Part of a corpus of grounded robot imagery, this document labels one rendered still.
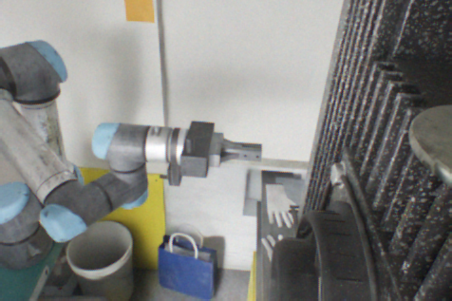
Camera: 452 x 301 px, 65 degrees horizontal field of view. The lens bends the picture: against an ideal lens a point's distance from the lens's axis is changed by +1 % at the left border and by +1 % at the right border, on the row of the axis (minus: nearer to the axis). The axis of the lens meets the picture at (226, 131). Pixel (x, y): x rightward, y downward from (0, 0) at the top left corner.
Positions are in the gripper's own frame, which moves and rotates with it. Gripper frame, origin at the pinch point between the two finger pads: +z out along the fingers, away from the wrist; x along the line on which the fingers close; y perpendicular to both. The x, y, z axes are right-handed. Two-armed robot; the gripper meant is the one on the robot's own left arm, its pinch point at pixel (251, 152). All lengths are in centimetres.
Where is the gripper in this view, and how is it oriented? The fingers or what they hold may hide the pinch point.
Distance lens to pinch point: 70.4
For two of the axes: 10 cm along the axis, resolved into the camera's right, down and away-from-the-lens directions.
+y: 0.4, -8.4, -5.4
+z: 10.0, 0.8, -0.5
